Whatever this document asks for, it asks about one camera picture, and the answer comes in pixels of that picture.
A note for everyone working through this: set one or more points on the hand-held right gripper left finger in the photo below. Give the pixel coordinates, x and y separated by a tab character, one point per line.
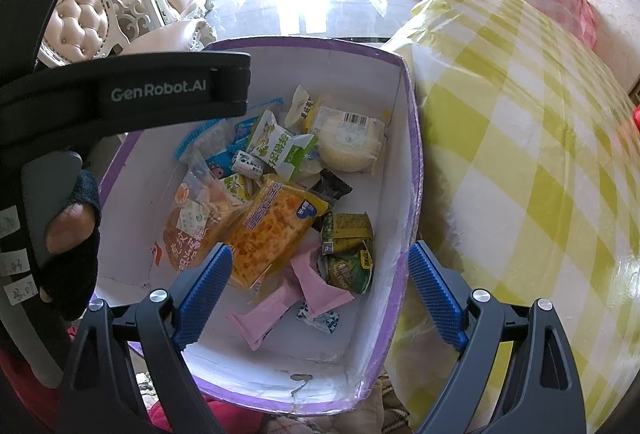
205	299

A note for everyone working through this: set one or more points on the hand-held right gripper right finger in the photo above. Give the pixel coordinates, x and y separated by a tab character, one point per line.
435	299

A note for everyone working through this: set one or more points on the pink wafer packet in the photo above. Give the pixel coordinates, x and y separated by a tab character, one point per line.
262	319
320	289

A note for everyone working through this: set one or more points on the clear zip bag blue strip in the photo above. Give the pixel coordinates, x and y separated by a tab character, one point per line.
197	139

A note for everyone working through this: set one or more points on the round bread clear packet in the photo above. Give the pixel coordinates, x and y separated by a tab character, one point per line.
192	224

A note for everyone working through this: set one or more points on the green snack packet yellow label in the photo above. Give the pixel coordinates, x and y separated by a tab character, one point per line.
347	271

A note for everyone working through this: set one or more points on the large orange snack packet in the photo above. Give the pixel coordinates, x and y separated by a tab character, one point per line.
270	234

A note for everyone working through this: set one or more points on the purple cardboard box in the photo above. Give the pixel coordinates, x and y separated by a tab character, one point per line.
350	344

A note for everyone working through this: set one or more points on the blue cartoon snack packet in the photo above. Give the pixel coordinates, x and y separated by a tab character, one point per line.
217	166

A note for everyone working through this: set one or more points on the small blue white candy packet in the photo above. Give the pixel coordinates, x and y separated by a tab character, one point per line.
317	318

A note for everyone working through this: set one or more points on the small yellow green packet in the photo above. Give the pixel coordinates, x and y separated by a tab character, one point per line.
237	188

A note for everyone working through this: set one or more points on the small white roll packet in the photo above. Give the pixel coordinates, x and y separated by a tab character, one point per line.
247	163

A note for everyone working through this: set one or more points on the white green snack packet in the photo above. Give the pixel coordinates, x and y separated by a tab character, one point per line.
275	144

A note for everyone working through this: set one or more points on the dark brown snack packet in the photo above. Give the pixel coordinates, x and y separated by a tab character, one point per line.
330	186

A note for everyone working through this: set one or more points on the pale bun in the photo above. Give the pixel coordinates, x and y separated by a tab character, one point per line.
350	139

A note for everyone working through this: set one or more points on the person's left hand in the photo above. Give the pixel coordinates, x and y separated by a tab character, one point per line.
75	234

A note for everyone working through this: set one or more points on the beige tufted chair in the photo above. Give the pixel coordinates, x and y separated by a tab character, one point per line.
82	24

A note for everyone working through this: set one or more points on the red garment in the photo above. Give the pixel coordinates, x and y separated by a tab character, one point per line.
220	416

